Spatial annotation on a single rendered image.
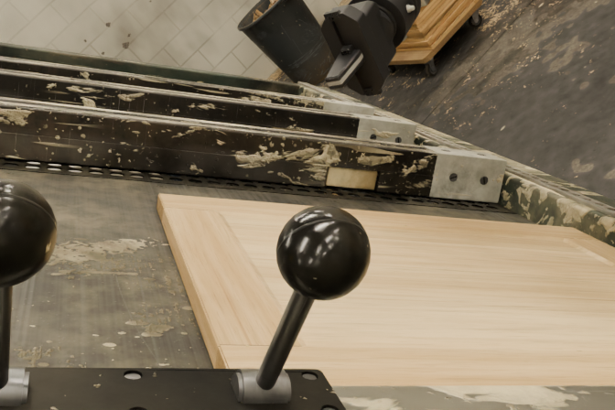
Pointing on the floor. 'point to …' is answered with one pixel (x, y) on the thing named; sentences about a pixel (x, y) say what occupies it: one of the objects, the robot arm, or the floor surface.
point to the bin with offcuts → (289, 35)
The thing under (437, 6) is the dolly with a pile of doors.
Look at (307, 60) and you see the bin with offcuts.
